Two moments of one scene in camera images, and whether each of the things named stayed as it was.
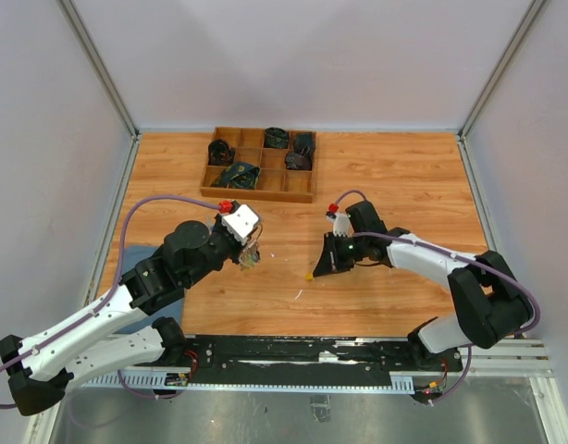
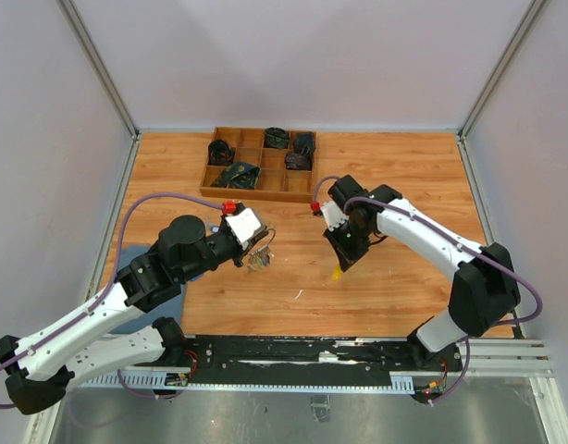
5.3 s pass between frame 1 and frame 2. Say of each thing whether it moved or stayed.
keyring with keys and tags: moved
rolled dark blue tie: stayed
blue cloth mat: stayed
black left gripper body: stayed
